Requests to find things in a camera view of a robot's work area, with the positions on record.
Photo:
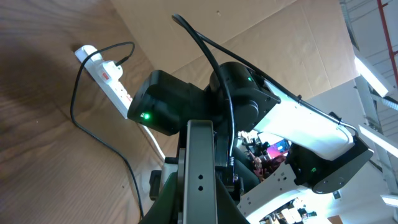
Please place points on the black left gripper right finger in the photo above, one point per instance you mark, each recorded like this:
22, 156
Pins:
227, 211

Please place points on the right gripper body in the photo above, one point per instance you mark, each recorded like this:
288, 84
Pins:
232, 182

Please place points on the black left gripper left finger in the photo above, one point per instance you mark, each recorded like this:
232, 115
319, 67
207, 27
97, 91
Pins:
167, 209

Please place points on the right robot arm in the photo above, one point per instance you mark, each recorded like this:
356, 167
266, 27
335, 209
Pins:
324, 157

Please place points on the white charger plug adapter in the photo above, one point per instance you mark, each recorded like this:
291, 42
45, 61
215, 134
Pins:
109, 72

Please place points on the white power strip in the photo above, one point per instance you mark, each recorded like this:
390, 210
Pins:
115, 91

